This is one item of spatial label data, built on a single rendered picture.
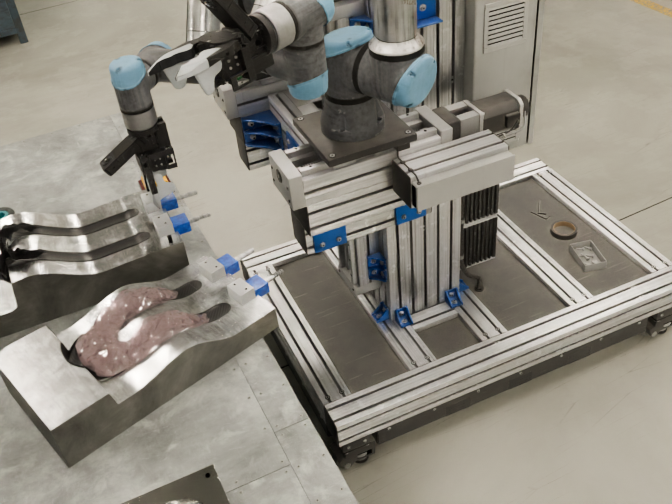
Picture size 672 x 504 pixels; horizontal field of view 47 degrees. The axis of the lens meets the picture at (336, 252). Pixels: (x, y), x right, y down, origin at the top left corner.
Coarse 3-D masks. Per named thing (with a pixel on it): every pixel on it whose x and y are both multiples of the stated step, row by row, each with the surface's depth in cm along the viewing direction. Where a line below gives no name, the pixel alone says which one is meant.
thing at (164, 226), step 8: (160, 216) 182; (168, 216) 182; (176, 216) 184; (184, 216) 184; (200, 216) 185; (208, 216) 186; (160, 224) 180; (168, 224) 180; (176, 224) 182; (184, 224) 182; (160, 232) 180; (168, 232) 181; (184, 232) 183
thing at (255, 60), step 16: (256, 16) 128; (224, 32) 125; (240, 32) 126; (256, 32) 128; (272, 32) 128; (208, 48) 124; (240, 48) 124; (256, 48) 129; (272, 48) 130; (224, 64) 124; (240, 64) 126; (256, 64) 130; (272, 64) 132; (224, 80) 125
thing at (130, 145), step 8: (128, 136) 179; (120, 144) 179; (128, 144) 177; (136, 144) 177; (144, 144) 178; (112, 152) 179; (120, 152) 177; (128, 152) 177; (136, 152) 178; (104, 160) 178; (112, 160) 177; (120, 160) 177; (104, 168) 177; (112, 168) 178
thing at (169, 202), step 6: (192, 192) 193; (144, 198) 189; (150, 198) 189; (162, 198) 190; (168, 198) 190; (174, 198) 190; (180, 198) 192; (144, 204) 189; (150, 204) 187; (162, 204) 189; (168, 204) 190; (174, 204) 191; (150, 210) 188; (156, 210) 189; (168, 210) 191
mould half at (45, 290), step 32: (0, 224) 183; (64, 224) 187; (128, 224) 186; (128, 256) 177; (160, 256) 178; (0, 288) 176; (32, 288) 168; (64, 288) 172; (96, 288) 175; (0, 320) 169; (32, 320) 173
